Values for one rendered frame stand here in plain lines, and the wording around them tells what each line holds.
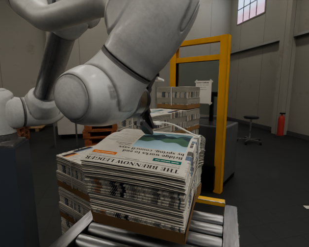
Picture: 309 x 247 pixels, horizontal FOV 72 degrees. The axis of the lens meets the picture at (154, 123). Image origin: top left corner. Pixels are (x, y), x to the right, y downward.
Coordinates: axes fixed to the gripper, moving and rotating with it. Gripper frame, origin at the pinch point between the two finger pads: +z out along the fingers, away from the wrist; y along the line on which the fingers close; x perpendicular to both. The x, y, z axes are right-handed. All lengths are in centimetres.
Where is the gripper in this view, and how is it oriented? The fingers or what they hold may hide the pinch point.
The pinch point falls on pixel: (157, 101)
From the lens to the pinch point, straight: 70.3
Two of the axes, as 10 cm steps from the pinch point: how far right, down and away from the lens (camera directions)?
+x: 9.4, 0.8, -3.2
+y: -0.5, 9.9, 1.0
